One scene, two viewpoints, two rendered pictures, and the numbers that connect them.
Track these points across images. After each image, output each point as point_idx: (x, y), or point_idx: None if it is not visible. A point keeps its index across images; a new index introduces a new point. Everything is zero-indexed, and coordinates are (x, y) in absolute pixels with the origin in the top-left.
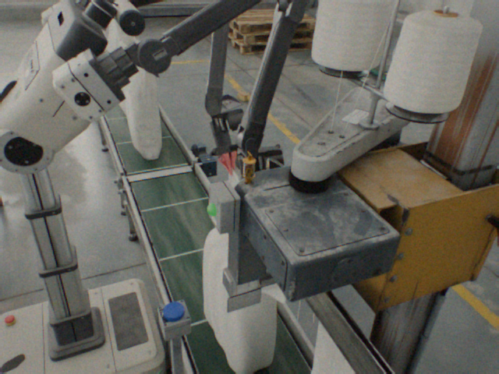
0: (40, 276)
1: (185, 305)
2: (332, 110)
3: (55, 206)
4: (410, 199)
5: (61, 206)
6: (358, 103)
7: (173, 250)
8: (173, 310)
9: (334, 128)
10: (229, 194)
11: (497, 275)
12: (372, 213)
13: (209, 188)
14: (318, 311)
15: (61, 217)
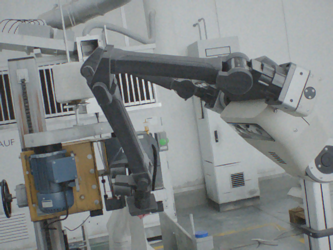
0: None
1: (194, 238)
2: (86, 125)
3: (305, 225)
4: (83, 141)
5: (304, 232)
6: (66, 128)
7: None
8: (201, 232)
9: (97, 123)
10: (157, 132)
11: None
12: (104, 137)
13: (166, 133)
14: None
15: (305, 240)
